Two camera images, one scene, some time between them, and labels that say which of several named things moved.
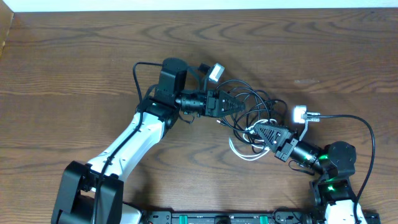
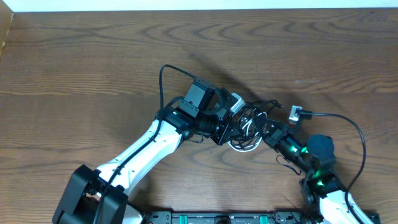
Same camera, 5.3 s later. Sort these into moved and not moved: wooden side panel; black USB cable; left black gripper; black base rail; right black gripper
Moved: black USB cable; left black gripper
Not moved: black base rail; right black gripper; wooden side panel
